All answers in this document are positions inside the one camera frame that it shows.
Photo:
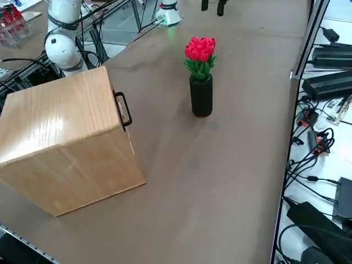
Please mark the red tulip bouquet green leaves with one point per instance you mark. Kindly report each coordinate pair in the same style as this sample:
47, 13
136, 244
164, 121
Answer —
200, 49

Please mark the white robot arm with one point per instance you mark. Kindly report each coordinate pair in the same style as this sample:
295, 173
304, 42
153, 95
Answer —
167, 12
63, 49

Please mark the black cylindrical vase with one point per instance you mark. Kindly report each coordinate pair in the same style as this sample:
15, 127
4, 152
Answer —
201, 99

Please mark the small black power adapter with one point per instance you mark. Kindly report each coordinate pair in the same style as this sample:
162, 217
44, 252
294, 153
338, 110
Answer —
331, 34

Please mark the black hub orange ports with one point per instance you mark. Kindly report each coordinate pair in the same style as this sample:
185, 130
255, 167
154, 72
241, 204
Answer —
306, 116
316, 143

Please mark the clear acrylic shelf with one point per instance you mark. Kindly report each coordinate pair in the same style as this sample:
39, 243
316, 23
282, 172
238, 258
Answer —
13, 30

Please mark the wooden drawer box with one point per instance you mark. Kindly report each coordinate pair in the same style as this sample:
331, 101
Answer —
63, 143

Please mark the aluminium profile post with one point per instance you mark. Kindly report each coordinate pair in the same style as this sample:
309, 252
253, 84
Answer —
310, 35

